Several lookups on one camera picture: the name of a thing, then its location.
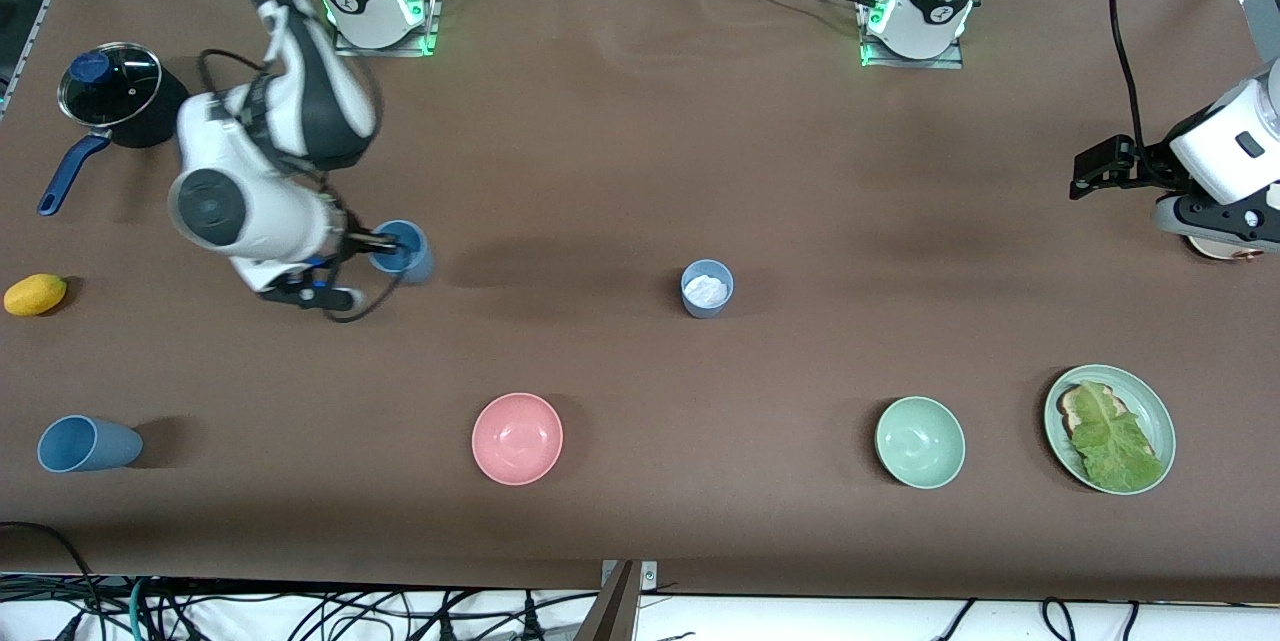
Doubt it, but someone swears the pink bowl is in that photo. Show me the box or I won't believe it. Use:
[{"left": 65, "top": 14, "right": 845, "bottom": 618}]
[{"left": 471, "top": 392, "right": 564, "bottom": 487}]

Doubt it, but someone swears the aluminium frame rail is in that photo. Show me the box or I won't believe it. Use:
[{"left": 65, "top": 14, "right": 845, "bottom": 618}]
[{"left": 0, "top": 0, "right": 101, "bottom": 112}]

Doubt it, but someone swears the black pot with blue handle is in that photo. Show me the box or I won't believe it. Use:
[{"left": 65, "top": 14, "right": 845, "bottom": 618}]
[{"left": 38, "top": 41, "right": 193, "bottom": 218}]

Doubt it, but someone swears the grey metal bar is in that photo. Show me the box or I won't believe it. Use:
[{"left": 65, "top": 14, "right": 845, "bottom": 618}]
[{"left": 575, "top": 561, "right": 641, "bottom": 641}]

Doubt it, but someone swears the metal mounting bracket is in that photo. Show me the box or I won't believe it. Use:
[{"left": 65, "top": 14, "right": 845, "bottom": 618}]
[{"left": 600, "top": 559, "right": 659, "bottom": 592}]

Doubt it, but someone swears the mint green bowl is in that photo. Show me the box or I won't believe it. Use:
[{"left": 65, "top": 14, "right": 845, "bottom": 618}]
[{"left": 875, "top": 396, "right": 967, "bottom": 490}]

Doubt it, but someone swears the glass lid with blue knob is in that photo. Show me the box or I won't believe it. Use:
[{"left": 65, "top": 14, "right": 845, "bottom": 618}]
[{"left": 58, "top": 42, "right": 163, "bottom": 128}]

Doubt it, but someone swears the green lettuce leaf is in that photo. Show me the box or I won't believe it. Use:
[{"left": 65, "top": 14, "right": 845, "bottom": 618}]
[{"left": 1070, "top": 381, "right": 1166, "bottom": 490}]

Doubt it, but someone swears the blue cup with white filling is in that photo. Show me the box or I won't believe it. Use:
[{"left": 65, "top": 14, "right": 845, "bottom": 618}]
[{"left": 680, "top": 259, "right": 735, "bottom": 320}]

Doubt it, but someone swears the yellow lemon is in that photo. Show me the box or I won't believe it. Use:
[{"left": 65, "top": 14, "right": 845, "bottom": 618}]
[{"left": 3, "top": 273, "right": 68, "bottom": 317}]

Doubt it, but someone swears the mint green ribbed plate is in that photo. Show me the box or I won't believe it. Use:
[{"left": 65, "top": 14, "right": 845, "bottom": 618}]
[{"left": 1043, "top": 364, "right": 1177, "bottom": 496}]

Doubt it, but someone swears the toast bread slice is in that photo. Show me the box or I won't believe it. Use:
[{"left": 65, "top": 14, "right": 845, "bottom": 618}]
[{"left": 1060, "top": 384, "right": 1156, "bottom": 457}]

